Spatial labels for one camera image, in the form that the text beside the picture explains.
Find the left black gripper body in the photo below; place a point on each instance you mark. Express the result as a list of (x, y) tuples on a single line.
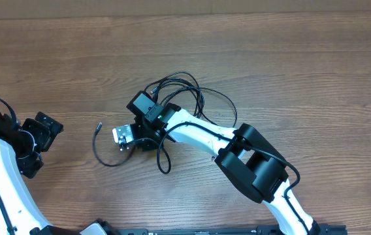
[(35, 139)]

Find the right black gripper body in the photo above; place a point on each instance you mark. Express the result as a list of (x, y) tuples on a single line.
[(151, 143)]

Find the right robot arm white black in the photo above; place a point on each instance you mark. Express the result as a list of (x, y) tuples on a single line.
[(247, 159)]

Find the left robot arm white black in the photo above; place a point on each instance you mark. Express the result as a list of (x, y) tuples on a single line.
[(21, 146)]

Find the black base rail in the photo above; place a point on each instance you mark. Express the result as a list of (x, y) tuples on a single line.
[(259, 230)]

